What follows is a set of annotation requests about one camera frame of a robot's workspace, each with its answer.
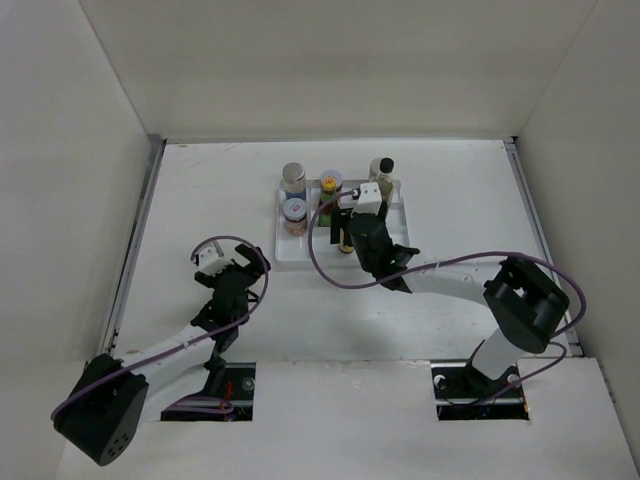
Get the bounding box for white divided organizer tray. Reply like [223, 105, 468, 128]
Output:
[274, 179, 410, 270]

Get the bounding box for orange label sauce jar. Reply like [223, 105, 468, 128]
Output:
[320, 169, 343, 198]
[283, 198, 307, 236]

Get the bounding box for yellow cap chili bottle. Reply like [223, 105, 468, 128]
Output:
[318, 190, 337, 227]

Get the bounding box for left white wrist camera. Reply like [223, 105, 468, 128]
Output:
[191, 241, 231, 276]

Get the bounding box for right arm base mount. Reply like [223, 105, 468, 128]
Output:
[430, 362, 529, 421]

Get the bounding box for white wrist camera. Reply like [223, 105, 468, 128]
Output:
[191, 241, 231, 276]
[351, 182, 382, 216]

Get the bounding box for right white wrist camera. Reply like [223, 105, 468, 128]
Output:
[351, 182, 382, 216]

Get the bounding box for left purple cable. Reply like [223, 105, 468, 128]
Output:
[49, 235, 271, 424]

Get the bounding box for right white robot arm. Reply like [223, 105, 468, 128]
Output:
[331, 209, 569, 396]

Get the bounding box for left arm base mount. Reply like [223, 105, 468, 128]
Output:
[160, 358, 257, 423]

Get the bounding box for tall dark soy bottle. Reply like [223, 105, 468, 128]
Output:
[375, 157, 395, 216]

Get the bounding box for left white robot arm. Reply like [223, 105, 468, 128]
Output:
[50, 237, 271, 466]

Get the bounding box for small brown cap bottle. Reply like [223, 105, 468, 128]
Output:
[338, 227, 354, 254]

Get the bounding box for white peppercorn jar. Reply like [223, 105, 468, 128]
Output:
[368, 158, 381, 182]
[282, 162, 306, 200]

